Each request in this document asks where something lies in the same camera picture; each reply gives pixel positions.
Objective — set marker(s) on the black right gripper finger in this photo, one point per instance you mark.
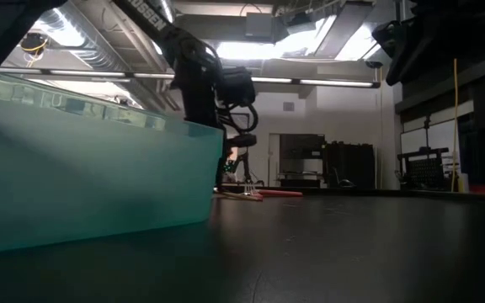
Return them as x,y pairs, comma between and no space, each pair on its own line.
411,56

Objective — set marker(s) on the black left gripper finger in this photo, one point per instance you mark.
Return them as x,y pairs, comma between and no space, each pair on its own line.
222,168

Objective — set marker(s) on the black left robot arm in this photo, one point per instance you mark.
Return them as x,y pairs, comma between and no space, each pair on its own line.
145,17

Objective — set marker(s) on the black background robot arm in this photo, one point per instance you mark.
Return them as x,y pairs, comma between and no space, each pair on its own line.
247,164

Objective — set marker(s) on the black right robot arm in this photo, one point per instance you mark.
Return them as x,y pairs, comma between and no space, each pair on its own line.
457,6

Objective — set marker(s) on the long ceiling light bar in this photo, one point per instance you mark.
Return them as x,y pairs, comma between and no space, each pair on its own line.
335,83

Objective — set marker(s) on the black cabinet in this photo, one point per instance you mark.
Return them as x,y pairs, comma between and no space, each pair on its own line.
301,147

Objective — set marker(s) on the grey ceiling unit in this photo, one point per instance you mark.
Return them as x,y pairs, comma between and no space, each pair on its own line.
259,25

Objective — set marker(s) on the black pegboard cart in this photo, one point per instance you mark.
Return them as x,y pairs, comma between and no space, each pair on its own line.
425,172

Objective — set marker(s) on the black equipment cases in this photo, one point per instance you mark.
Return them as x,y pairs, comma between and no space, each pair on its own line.
352,164

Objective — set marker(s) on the white bottle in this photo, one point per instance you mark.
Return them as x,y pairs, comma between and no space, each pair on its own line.
463,183

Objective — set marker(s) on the teal plastic bin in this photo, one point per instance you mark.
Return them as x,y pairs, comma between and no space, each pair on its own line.
78,168

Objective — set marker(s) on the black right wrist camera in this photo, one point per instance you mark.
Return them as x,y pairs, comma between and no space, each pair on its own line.
385,33

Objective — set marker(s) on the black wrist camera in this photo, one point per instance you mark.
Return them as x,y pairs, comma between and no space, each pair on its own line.
238,86
385,33

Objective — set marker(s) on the black dome security camera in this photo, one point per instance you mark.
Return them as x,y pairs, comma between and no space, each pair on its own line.
374,64

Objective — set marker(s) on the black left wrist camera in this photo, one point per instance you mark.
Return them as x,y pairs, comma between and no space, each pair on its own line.
238,86

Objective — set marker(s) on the white wall board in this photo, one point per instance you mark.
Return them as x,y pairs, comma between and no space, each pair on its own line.
440,134

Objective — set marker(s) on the silver ribbed ventilation duct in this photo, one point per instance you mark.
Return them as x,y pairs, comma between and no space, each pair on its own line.
99,46

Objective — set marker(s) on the ceiling-mounted black camera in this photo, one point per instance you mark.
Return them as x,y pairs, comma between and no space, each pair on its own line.
33,43

